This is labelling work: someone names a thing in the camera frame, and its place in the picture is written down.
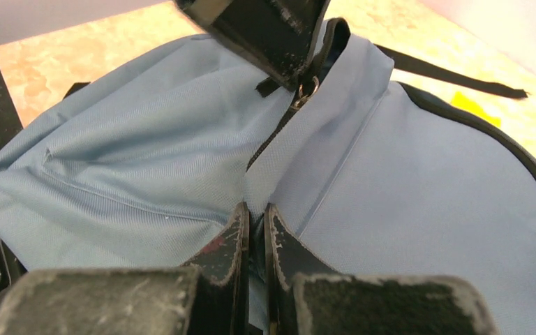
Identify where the colourful sticky note stack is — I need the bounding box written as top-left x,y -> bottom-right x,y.
450,91 -> 501,128

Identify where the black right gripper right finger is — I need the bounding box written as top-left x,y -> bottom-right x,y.
264,203 -> 337,334

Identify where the blue grey student backpack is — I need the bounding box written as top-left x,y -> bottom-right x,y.
0,34 -> 536,334

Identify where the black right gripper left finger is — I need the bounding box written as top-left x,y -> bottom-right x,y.
183,202 -> 250,334

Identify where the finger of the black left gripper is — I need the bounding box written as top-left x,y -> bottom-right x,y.
175,0 -> 329,91

